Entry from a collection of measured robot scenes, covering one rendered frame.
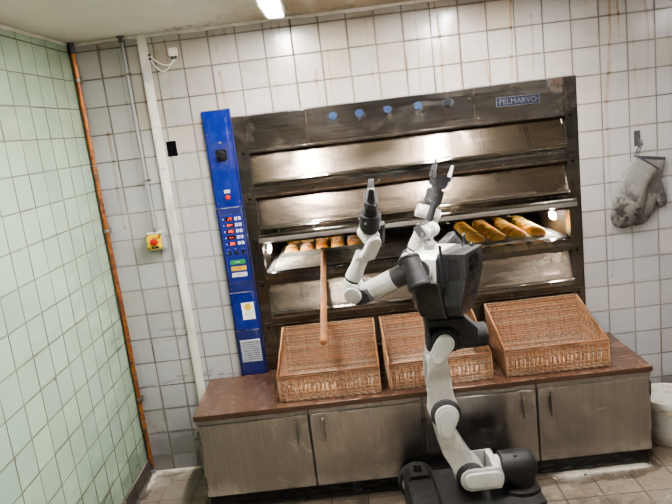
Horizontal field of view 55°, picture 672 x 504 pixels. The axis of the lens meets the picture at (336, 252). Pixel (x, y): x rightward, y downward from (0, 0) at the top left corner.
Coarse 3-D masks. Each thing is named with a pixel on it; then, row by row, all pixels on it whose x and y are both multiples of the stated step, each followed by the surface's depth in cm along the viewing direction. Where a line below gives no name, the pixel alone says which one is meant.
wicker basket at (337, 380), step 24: (288, 336) 383; (312, 336) 382; (336, 336) 381; (360, 336) 381; (288, 360) 382; (312, 360) 381; (336, 360) 381; (360, 360) 380; (288, 384) 341; (312, 384) 341; (336, 384) 356; (360, 384) 352
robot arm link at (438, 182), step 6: (432, 174) 313; (438, 174) 313; (432, 180) 315; (438, 180) 315; (444, 180) 316; (450, 180) 318; (432, 186) 316; (438, 186) 315; (444, 186) 317; (426, 192) 318; (432, 192) 315; (438, 192) 314; (438, 198) 315
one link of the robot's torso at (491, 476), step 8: (488, 448) 319; (480, 456) 320; (488, 456) 311; (496, 456) 310; (488, 464) 313; (496, 464) 304; (464, 472) 303; (472, 472) 302; (480, 472) 302; (488, 472) 302; (496, 472) 302; (464, 480) 303; (472, 480) 302; (480, 480) 302; (488, 480) 302; (496, 480) 302; (464, 488) 304; (472, 488) 303; (480, 488) 303; (488, 488) 304; (496, 488) 304
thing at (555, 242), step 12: (540, 240) 381; (552, 240) 377; (564, 240) 376; (492, 252) 378; (504, 252) 378; (336, 264) 383; (348, 264) 379; (372, 264) 379; (384, 264) 379; (396, 264) 379; (276, 276) 380; (288, 276) 380; (300, 276) 380
